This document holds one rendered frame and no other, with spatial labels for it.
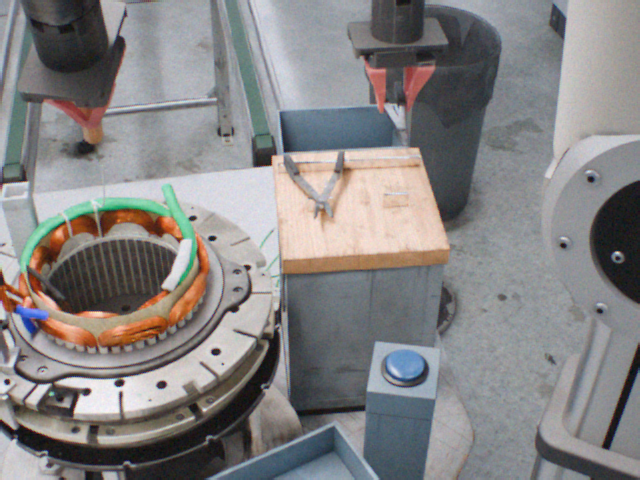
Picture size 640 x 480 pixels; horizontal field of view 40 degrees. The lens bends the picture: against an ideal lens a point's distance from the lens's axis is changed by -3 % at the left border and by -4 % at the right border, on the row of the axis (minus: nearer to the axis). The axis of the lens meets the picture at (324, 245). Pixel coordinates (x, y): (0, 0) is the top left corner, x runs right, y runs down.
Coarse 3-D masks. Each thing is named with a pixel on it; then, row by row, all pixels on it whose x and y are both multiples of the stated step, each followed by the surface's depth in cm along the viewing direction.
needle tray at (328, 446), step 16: (320, 432) 83; (336, 432) 84; (288, 448) 82; (304, 448) 83; (320, 448) 85; (336, 448) 85; (352, 448) 82; (240, 464) 80; (256, 464) 81; (272, 464) 82; (288, 464) 84; (304, 464) 85; (320, 464) 85; (336, 464) 85; (352, 464) 83
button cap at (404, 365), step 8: (392, 352) 94; (400, 352) 93; (408, 352) 93; (416, 352) 94; (392, 360) 93; (400, 360) 93; (408, 360) 92; (416, 360) 93; (392, 368) 92; (400, 368) 92; (408, 368) 92; (416, 368) 92; (392, 376) 92; (400, 376) 91; (408, 376) 91; (416, 376) 91
